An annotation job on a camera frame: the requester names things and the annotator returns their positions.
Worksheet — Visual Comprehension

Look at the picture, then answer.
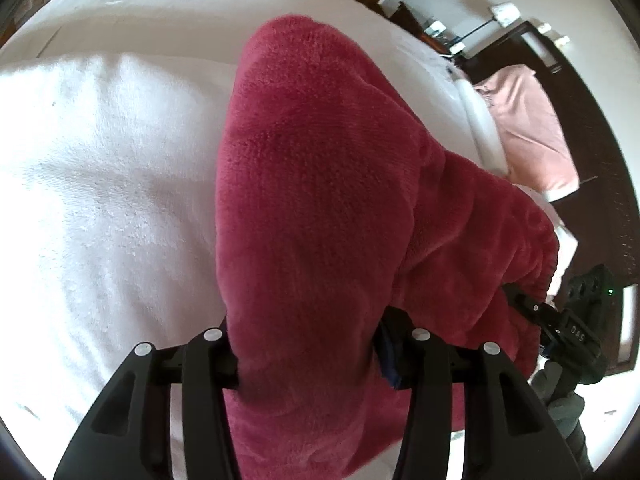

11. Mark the person's right forearm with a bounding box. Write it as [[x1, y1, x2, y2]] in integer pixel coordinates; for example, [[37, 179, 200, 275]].
[[565, 417, 598, 480]]

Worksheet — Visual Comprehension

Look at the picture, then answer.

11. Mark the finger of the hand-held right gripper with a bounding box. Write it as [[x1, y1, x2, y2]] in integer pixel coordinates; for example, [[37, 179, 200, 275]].
[[502, 285, 561, 333]]

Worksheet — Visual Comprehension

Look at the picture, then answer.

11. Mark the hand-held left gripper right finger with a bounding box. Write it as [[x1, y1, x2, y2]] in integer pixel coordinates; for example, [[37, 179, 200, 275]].
[[375, 307, 593, 480]]

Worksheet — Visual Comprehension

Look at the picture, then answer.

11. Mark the person's right hand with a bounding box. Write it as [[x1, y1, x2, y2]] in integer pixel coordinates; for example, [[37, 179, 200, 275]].
[[530, 357, 586, 441]]

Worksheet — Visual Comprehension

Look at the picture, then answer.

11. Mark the white fleece blanket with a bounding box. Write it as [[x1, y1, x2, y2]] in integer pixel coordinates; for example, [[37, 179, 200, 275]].
[[0, 0, 506, 466]]

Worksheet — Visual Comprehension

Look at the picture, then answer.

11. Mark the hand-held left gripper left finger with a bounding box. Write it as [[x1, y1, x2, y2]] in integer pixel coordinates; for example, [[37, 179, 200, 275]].
[[52, 316, 241, 480]]

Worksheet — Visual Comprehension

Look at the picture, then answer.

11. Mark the red fleece towel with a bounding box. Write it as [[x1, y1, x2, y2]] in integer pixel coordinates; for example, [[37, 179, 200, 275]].
[[214, 15, 560, 480]]

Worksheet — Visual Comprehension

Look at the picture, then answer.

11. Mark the pink pillow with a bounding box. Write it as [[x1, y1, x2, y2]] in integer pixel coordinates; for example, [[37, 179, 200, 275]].
[[472, 64, 581, 201]]

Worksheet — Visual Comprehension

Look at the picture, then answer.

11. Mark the white pillow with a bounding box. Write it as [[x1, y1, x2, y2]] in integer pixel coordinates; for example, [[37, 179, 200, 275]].
[[452, 77, 511, 181]]

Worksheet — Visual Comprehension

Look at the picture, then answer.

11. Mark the dark nightstand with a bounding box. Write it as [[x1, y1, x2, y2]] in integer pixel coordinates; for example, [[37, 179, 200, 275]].
[[387, 0, 468, 58]]

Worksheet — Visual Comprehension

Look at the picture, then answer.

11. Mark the dark wooden headboard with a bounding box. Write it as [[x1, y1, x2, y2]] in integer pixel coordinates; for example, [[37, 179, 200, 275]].
[[465, 20, 638, 376]]

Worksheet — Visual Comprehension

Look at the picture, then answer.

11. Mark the white shade lamp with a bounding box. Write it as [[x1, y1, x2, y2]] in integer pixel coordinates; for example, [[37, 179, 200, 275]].
[[452, 2, 521, 48]]

